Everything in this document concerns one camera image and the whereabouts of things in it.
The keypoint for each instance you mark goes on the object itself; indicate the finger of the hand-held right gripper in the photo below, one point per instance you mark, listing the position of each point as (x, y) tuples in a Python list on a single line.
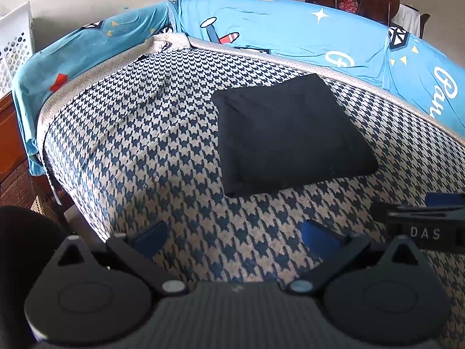
[(417, 213), (447, 200)]

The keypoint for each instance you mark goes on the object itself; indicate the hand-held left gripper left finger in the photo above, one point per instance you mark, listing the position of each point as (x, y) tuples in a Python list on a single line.
[(152, 237)]

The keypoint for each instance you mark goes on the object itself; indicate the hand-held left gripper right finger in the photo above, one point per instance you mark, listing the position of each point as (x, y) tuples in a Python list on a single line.
[(319, 240)]

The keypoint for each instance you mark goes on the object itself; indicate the black t-shirt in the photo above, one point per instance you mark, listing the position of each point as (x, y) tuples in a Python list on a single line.
[(290, 134)]

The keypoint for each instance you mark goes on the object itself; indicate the houndstooth sofa seat cover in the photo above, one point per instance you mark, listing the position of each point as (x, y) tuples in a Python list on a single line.
[(145, 152)]

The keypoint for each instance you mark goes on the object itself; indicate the table with white cloth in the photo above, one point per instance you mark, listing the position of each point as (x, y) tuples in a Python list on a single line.
[(407, 18)]

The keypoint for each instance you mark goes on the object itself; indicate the blue printed sofa cover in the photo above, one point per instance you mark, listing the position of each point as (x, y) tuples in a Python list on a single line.
[(272, 32)]

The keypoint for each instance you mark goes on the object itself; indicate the red patterned cloth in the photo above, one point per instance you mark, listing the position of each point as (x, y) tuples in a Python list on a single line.
[(349, 3)]

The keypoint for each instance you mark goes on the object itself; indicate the white laundry basket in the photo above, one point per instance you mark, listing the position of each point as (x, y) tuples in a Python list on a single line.
[(14, 43)]

